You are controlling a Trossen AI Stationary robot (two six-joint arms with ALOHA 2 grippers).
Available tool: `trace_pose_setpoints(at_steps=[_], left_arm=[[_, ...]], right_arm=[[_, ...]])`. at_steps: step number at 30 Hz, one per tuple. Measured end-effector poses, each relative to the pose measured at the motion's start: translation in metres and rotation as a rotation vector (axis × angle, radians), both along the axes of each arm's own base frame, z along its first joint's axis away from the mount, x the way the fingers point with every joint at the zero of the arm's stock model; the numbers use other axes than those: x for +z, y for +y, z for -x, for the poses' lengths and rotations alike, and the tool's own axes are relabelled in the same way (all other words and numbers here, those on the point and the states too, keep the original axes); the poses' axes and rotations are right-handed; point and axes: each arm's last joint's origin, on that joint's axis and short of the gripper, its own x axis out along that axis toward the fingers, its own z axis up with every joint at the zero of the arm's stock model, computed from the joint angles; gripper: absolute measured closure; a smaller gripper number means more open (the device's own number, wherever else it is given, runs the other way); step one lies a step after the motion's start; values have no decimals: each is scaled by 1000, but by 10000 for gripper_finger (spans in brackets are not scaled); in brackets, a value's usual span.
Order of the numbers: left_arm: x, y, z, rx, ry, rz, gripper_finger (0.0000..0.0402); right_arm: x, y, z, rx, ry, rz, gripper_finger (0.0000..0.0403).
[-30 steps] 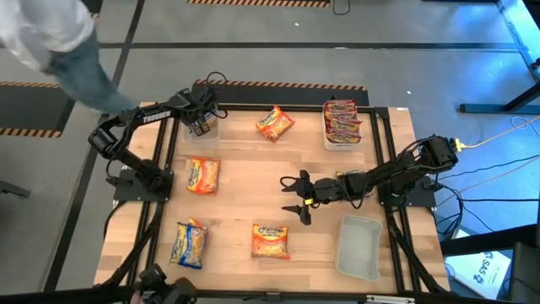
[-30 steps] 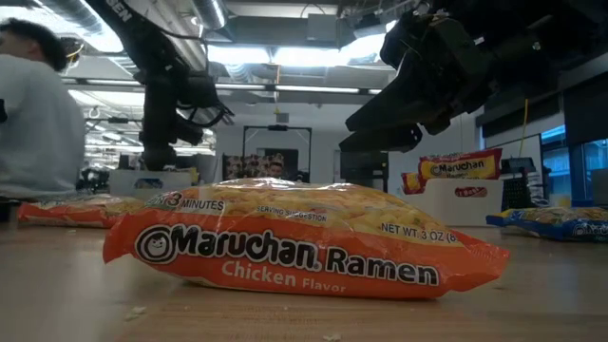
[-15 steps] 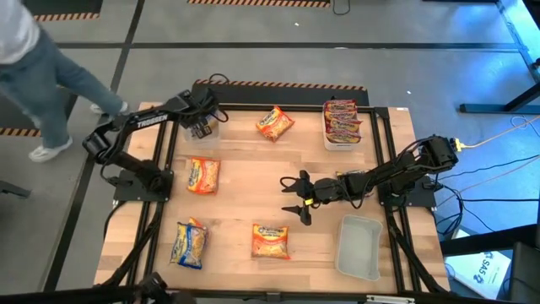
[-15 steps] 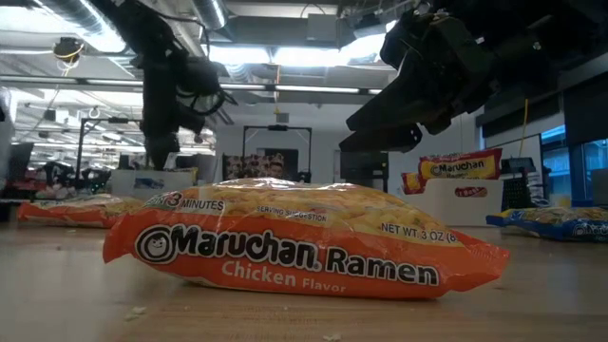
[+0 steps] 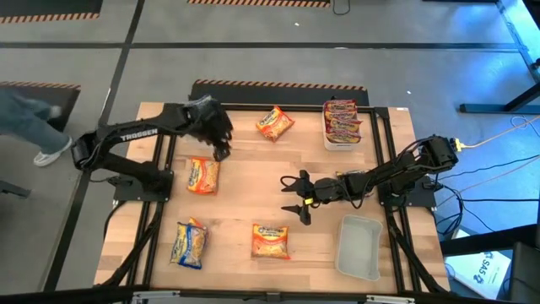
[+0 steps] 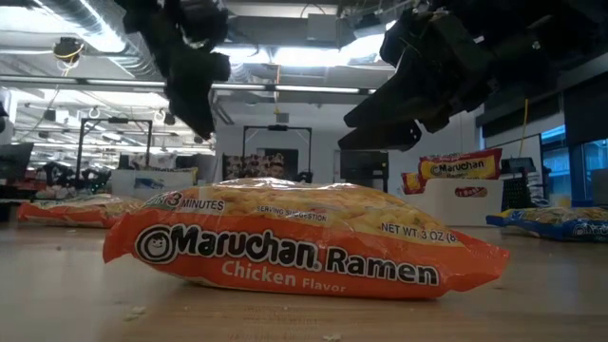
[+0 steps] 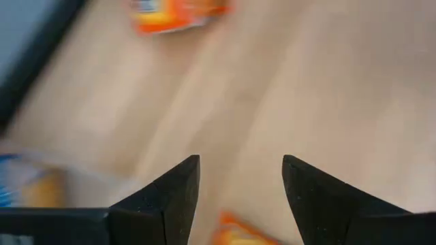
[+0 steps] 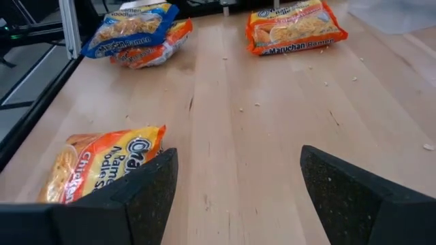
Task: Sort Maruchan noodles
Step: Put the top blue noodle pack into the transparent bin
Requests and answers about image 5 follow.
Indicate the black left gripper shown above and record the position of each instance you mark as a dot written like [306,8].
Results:
[206,118]

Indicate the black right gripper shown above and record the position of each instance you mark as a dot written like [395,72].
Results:
[325,192]

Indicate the blue soy ramen pack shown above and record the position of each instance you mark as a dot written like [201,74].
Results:
[187,247]

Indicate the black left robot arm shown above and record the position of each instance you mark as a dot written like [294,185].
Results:
[135,133]

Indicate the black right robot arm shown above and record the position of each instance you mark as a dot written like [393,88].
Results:
[388,173]

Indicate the white bin with red label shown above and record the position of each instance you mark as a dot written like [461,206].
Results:
[337,146]

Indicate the black striped-edge floor mat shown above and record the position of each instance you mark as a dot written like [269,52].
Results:
[253,2]
[42,6]
[274,95]
[69,101]

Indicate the grey plastic bin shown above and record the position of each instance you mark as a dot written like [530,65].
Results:
[358,249]

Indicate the black beam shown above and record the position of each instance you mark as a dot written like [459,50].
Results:
[485,242]

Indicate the white SA5 sign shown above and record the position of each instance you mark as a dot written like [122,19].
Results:
[481,270]

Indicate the person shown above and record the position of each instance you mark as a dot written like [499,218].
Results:
[25,122]

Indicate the black stand foot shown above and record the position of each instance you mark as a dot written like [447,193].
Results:
[14,190]

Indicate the black rig bar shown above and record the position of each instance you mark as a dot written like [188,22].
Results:
[63,295]

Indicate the dark grey box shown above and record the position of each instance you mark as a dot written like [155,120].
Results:
[525,274]

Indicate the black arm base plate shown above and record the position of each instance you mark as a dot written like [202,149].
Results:
[422,198]
[126,194]

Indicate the silver bracket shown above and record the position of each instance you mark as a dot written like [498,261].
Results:
[156,295]
[390,299]

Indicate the black desk frame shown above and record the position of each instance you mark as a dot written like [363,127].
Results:
[485,108]

